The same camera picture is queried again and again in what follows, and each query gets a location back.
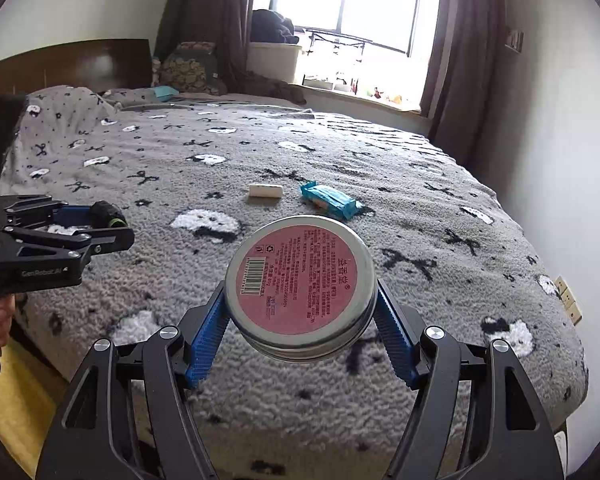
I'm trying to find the left dark brown curtain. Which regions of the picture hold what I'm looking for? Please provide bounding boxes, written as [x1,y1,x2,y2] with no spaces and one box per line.
[154,0,306,106]

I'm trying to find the small dark round jar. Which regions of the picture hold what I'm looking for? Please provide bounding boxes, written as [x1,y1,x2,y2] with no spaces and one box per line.
[90,200,128,229]

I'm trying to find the yellow fluffy rug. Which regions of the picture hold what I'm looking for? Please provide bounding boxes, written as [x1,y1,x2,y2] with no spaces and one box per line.
[0,340,68,479]

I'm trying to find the round silver tin pink label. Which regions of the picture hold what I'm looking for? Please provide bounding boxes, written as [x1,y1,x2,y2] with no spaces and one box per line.
[224,216,377,362]

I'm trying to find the metal drying rack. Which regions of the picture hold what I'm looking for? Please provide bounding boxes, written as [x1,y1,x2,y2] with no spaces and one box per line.
[296,27,370,58]

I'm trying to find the white storage box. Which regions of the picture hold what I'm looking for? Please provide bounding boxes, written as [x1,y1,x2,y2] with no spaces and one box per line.
[247,42,302,84]

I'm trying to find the right dark brown curtain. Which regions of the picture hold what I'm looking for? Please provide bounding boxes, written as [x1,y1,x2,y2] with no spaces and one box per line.
[420,0,505,167]

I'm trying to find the wall power socket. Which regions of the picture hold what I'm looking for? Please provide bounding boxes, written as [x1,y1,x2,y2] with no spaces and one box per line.
[555,276,582,326]

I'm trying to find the dark wooden headboard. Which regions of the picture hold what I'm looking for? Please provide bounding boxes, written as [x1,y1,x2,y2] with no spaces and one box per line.
[0,39,151,94]

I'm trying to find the wall light switch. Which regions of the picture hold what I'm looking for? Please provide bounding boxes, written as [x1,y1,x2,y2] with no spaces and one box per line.
[505,27,524,54]

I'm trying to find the dark clothes pile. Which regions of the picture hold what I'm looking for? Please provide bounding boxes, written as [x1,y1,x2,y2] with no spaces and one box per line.
[250,9,299,44]

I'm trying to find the light blue snack wrapper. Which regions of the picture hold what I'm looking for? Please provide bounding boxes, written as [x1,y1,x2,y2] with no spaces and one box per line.
[300,181,363,220]

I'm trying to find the teal small pillow item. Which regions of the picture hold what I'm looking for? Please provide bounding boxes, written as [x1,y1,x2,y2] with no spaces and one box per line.
[150,86,180,102]

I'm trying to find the dark brown curtain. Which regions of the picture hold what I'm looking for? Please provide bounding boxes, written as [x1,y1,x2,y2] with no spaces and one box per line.
[154,0,306,106]
[420,0,505,167]

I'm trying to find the grey patterned fleece blanket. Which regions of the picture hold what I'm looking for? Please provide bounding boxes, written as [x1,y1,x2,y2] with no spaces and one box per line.
[1,86,588,479]

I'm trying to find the small white stick tube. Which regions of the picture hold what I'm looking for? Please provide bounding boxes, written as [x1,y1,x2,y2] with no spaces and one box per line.
[248,183,284,200]

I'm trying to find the brown patterned cushion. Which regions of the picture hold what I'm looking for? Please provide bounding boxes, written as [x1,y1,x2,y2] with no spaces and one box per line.
[158,41,226,96]

